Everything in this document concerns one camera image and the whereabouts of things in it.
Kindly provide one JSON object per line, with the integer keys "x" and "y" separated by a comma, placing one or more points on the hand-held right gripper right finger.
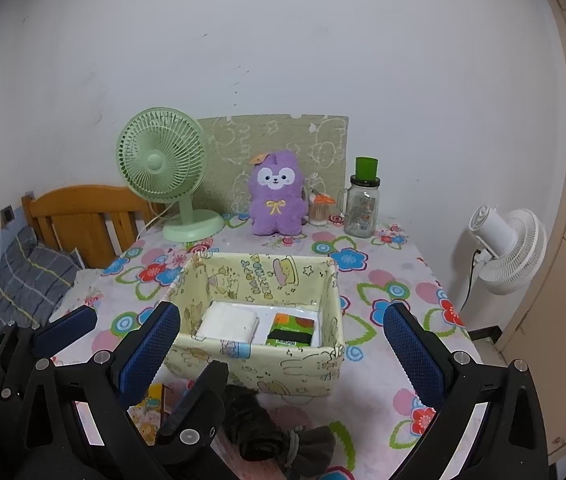
{"x": 413, "y": 355}

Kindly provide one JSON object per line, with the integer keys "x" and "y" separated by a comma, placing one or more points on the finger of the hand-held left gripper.
{"x": 63, "y": 327}
{"x": 198, "y": 410}

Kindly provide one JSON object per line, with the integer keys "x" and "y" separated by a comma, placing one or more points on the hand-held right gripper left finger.
{"x": 148, "y": 355}

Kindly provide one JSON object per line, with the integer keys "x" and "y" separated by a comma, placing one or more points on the dark grey socks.
{"x": 263, "y": 440}

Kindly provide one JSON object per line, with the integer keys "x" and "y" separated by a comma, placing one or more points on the yellow printed storage box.
{"x": 283, "y": 365}

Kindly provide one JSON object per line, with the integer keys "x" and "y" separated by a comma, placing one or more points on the white soft tissue pack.
{"x": 228, "y": 322}

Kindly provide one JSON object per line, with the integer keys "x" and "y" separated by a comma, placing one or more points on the white printed bed cloth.
{"x": 80, "y": 290}

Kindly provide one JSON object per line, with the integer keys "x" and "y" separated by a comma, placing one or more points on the yellow printed packet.
{"x": 145, "y": 420}

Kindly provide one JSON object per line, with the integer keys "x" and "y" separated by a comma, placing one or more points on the grey plaid pillow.
{"x": 28, "y": 280}

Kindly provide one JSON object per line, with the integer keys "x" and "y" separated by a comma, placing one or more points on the floral tablecloth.
{"x": 393, "y": 270}

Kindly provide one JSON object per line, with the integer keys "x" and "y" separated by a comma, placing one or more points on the wooden bed headboard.
{"x": 78, "y": 210}

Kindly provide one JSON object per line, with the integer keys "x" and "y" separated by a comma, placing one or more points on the orange green patterned packet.
{"x": 290, "y": 330}

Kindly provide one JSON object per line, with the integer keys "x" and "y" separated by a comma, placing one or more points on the white clip fan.
{"x": 508, "y": 255}

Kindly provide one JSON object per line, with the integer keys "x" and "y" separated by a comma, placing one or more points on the glass mug jar green lid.
{"x": 360, "y": 210}

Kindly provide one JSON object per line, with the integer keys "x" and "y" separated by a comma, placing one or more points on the small cup with orange item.
{"x": 319, "y": 215}

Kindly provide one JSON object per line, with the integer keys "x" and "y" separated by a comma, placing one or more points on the green desk fan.
{"x": 160, "y": 160}

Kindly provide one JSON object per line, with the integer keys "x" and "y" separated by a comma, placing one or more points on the purple plush toy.
{"x": 275, "y": 205}

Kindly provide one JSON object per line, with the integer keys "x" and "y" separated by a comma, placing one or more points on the green printed felt board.
{"x": 283, "y": 135}

